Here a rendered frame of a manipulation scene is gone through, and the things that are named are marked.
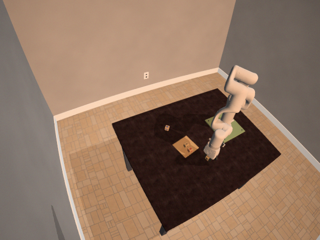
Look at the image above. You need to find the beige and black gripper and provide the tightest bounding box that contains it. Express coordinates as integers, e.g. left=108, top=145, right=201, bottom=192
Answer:
left=203, top=142, right=220, bottom=162

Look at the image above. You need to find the orange flat mat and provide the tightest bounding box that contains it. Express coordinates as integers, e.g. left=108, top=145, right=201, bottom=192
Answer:
left=173, top=136, right=199, bottom=158

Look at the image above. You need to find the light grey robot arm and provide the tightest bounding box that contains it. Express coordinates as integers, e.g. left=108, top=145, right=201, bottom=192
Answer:
left=209, top=65, right=258, bottom=150

